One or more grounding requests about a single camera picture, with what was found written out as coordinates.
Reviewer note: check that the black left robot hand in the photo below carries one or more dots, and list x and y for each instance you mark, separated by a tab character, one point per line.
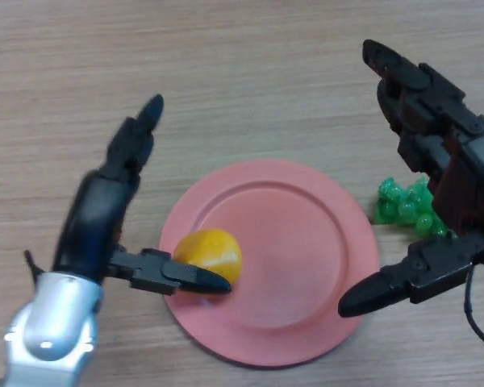
90	225

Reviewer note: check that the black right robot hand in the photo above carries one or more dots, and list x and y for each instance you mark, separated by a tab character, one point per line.
468	193

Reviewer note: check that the yellow pear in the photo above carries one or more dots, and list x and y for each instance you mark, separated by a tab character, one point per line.
214	252

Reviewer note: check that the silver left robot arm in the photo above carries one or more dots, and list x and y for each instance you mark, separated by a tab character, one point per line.
52	322

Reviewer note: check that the pink round plate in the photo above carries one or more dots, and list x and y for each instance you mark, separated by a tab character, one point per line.
294	266

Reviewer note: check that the green grape bunch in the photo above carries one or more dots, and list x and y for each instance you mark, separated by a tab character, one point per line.
403	205

